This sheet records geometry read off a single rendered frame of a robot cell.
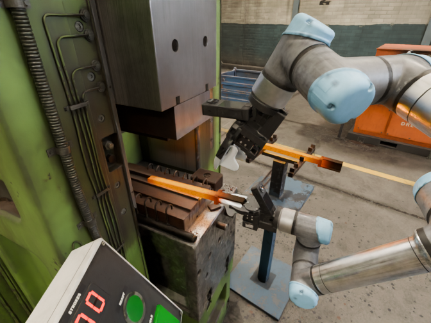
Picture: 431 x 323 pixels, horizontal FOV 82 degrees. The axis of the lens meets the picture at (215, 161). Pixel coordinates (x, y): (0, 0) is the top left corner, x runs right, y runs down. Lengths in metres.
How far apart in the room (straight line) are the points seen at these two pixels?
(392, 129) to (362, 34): 4.37
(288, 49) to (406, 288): 1.99
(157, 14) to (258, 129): 0.31
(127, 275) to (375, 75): 0.54
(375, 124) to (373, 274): 3.58
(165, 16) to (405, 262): 0.73
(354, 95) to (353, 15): 7.83
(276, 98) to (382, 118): 3.72
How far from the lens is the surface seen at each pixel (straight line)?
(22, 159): 0.59
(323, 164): 1.22
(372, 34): 8.11
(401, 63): 0.48
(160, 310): 0.60
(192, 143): 1.12
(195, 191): 0.90
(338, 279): 0.74
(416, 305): 2.20
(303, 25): 0.46
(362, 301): 2.04
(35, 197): 0.63
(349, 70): 0.39
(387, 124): 4.20
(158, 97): 0.61
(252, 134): 0.51
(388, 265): 0.70
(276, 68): 0.47
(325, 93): 0.38
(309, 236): 0.81
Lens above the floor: 1.56
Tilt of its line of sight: 30 degrees down
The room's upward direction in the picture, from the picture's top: straight up
